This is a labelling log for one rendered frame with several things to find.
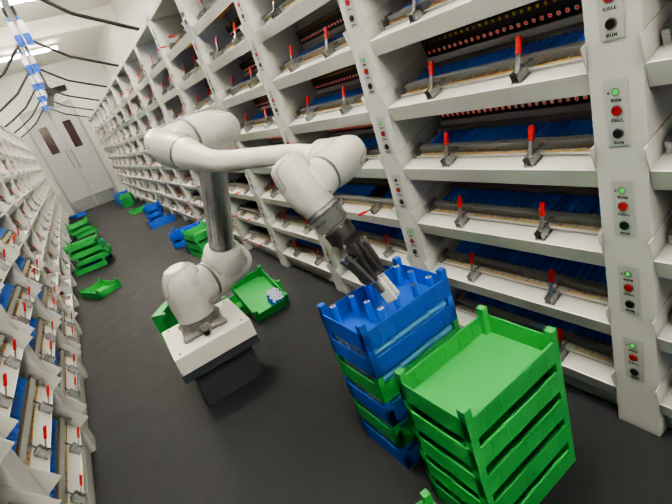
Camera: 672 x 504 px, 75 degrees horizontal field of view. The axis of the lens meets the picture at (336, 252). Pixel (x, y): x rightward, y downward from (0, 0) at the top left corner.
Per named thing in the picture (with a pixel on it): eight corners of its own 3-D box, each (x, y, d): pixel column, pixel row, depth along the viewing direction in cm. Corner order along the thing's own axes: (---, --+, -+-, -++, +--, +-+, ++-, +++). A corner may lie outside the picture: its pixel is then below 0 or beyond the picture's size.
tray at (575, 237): (608, 267, 98) (593, 222, 91) (422, 232, 148) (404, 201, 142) (650, 208, 103) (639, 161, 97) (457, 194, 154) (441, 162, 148)
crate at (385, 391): (386, 404, 110) (377, 380, 108) (342, 373, 127) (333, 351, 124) (463, 341, 123) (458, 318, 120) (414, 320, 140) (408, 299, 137)
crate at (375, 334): (368, 354, 105) (359, 327, 102) (325, 329, 121) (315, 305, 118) (452, 293, 117) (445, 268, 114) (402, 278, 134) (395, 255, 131)
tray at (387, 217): (404, 229, 156) (392, 209, 152) (320, 213, 207) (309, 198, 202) (438, 193, 162) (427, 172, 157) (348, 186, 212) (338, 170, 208)
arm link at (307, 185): (317, 212, 101) (350, 184, 108) (274, 159, 99) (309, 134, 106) (297, 227, 109) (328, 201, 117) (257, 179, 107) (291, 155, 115)
